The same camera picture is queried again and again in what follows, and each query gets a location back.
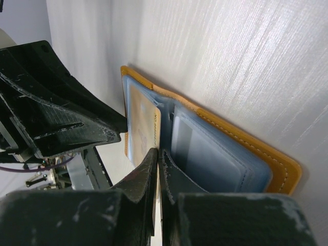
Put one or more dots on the gold credit card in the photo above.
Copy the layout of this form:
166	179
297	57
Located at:
144	120

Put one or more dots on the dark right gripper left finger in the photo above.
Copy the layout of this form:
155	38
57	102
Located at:
131	204

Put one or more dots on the yellow leather card holder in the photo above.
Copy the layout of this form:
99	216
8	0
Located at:
215	154

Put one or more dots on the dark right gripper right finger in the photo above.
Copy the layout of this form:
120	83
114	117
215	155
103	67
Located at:
173	181

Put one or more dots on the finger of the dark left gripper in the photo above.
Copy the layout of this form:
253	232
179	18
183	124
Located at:
36	69
44	130

